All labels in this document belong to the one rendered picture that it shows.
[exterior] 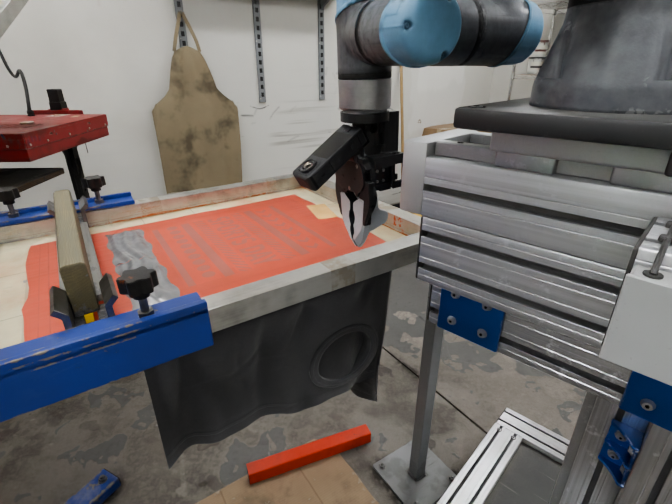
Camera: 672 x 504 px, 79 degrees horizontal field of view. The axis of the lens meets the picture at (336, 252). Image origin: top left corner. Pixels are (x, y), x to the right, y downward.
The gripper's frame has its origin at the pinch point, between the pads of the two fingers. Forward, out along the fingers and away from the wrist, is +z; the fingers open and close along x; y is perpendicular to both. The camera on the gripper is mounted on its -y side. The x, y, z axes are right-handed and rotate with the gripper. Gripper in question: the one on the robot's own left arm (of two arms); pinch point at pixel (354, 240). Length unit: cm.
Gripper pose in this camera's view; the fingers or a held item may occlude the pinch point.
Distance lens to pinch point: 66.4
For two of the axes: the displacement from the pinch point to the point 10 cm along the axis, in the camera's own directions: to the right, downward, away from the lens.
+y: 8.3, -2.7, 4.8
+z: 0.3, 9.0, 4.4
